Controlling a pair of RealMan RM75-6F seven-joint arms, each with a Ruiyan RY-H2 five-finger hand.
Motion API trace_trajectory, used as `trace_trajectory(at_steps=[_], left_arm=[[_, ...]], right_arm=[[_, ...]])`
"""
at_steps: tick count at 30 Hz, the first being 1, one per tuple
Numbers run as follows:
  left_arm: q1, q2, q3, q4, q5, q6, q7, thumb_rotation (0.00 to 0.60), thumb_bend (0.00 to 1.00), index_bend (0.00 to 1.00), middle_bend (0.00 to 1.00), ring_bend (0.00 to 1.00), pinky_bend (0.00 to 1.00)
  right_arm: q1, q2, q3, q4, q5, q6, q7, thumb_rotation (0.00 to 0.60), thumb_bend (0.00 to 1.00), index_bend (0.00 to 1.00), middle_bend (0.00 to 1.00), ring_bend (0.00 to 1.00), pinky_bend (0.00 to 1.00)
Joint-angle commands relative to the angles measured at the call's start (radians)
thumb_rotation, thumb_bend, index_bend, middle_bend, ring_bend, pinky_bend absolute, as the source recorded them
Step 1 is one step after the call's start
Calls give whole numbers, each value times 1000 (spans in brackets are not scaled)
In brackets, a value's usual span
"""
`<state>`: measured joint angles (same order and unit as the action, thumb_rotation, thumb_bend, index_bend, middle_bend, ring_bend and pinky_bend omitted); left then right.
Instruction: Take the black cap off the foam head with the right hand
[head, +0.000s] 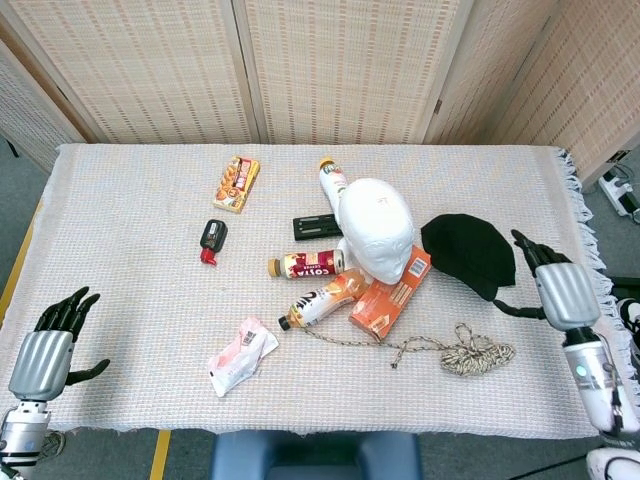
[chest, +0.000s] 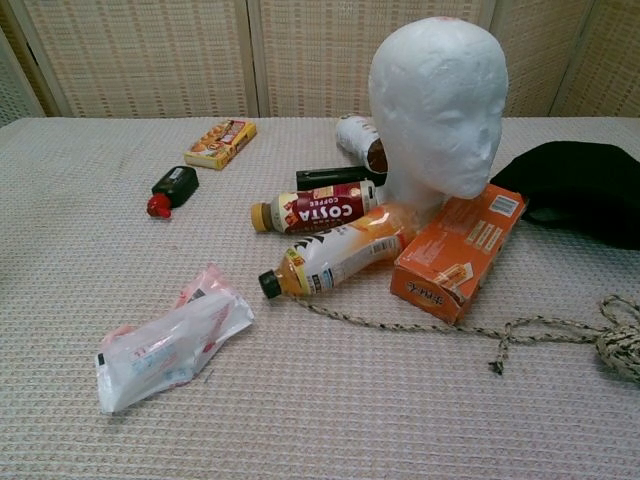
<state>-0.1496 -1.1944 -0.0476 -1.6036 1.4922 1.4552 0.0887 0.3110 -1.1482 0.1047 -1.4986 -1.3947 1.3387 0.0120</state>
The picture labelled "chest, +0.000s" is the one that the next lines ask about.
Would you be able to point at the white foam mannequin head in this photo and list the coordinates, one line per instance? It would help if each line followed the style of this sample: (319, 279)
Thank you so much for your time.
(440, 110)

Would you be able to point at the yellow snack box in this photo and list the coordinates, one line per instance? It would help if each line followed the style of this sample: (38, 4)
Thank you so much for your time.
(220, 142)

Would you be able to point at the white plastic bag package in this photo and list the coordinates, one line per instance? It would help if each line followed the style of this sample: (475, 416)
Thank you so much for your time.
(170, 335)

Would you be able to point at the Costa coffee bottle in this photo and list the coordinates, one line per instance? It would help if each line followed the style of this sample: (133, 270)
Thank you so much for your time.
(315, 210)

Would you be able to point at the orange juice bottle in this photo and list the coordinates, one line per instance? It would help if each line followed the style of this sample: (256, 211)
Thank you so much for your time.
(340, 247)

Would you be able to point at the white cup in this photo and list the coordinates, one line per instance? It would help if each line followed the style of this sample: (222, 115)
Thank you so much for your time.
(360, 140)

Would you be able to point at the dark bottle with red cap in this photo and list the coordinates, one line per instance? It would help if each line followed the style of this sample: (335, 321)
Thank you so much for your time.
(172, 187)

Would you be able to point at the black cap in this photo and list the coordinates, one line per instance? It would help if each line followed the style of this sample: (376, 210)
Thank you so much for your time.
(580, 190)

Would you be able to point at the woven folding screen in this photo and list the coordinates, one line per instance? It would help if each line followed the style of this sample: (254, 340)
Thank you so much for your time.
(150, 55)

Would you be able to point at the woven white tablecloth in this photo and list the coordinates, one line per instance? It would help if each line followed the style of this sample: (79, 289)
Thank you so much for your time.
(320, 400)

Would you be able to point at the orange cardboard box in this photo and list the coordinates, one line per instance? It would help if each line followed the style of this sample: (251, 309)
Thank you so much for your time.
(465, 245)

